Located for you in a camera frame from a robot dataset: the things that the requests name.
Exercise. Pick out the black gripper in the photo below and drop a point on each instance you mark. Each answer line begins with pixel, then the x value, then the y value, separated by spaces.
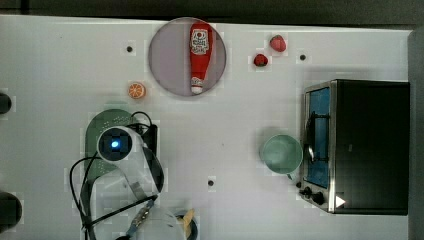
pixel 144 139

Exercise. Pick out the green oval strainer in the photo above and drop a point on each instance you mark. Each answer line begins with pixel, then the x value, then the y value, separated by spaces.
pixel 101 122

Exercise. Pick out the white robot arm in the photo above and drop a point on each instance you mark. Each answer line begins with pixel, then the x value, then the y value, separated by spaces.
pixel 120 205

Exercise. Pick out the orange slice toy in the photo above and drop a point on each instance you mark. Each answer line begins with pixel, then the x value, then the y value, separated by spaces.
pixel 136 90

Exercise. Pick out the grey round plate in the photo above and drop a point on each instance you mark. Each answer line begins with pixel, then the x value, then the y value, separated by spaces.
pixel 168 58

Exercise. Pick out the red ketchup bottle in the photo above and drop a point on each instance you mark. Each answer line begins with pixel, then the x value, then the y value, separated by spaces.
pixel 200 48

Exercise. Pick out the green mug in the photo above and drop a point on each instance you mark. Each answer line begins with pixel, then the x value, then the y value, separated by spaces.
pixel 282 154

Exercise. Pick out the red strawberry toy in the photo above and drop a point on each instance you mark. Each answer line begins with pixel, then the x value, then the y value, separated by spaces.
pixel 260 60

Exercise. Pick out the black knob upper left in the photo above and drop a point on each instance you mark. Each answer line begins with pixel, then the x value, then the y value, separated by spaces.
pixel 5 103

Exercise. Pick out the black knob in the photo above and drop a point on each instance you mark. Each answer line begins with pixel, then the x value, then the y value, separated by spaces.
pixel 10 211
pixel 5 103

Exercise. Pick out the black knob lower left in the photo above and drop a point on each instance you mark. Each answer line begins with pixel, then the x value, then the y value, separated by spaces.
pixel 10 211

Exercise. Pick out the pink strawberry toy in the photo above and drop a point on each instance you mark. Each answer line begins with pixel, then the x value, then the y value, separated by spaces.
pixel 278 43

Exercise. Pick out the black toaster oven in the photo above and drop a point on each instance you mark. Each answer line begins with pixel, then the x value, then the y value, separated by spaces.
pixel 356 142

